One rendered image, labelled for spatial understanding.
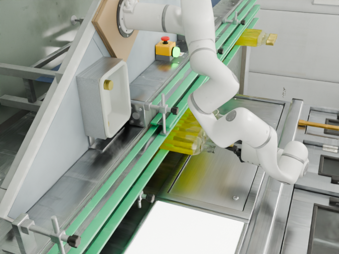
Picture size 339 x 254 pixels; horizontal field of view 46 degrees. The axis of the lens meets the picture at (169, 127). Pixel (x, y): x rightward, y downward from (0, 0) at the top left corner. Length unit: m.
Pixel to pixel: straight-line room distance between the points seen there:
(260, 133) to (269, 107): 0.93
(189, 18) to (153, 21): 0.21
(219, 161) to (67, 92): 0.69
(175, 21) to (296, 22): 6.15
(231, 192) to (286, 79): 6.44
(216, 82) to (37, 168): 0.57
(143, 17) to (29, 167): 0.62
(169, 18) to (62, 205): 0.69
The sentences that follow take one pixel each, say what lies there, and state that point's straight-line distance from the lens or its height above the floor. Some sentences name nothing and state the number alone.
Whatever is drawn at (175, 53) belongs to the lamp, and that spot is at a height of 0.85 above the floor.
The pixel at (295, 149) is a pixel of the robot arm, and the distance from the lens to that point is 1.34.
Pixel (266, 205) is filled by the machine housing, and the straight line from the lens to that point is 1.47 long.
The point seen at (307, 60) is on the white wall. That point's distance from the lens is 7.68.
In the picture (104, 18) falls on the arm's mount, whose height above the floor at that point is 0.77.
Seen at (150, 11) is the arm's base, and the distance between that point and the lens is 1.42.
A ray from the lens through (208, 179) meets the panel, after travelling 1.55.
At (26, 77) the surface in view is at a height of 0.25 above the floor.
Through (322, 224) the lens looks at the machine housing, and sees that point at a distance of 1.51.
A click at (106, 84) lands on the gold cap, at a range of 1.35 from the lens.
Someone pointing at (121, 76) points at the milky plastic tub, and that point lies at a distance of 1.41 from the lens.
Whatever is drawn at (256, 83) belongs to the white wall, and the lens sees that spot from 7.98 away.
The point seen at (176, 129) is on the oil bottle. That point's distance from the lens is 1.54.
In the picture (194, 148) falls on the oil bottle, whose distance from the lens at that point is 1.48.
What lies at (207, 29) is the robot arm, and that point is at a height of 1.12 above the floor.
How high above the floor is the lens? 1.46
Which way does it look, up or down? 19 degrees down
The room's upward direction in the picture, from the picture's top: 101 degrees clockwise
